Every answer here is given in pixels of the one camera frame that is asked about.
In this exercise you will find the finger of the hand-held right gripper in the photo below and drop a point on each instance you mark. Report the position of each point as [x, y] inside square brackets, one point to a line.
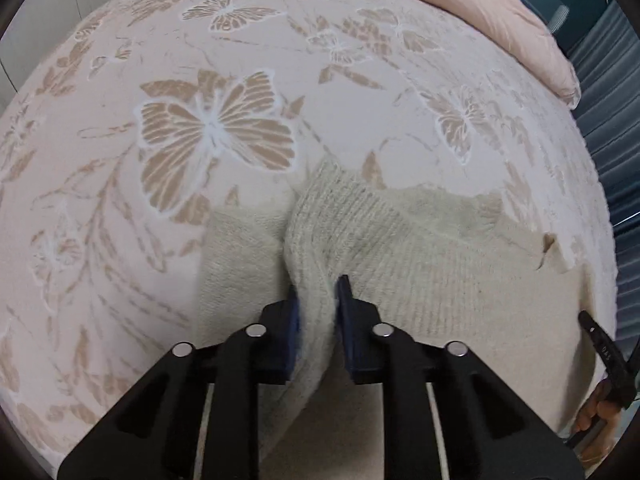
[612, 365]

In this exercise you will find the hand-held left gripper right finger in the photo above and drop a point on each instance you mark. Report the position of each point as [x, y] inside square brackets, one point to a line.
[344, 310]

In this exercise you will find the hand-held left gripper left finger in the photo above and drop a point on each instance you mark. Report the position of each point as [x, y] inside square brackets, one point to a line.
[294, 325]

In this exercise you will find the cream knit sweater black hearts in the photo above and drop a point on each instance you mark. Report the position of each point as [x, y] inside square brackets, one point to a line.
[425, 270]

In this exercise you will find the person's right hand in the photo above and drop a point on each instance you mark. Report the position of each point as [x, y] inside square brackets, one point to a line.
[597, 410]

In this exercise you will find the pink butterfly print bedspread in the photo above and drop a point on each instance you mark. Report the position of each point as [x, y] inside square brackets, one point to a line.
[150, 210]

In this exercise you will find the grey blue curtain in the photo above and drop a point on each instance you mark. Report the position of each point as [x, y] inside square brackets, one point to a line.
[610, 135]

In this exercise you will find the pink pillow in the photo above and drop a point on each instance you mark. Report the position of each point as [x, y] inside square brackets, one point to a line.
[500, 10]

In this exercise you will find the white wardrobe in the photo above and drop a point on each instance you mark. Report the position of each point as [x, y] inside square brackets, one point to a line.
[50, 20]

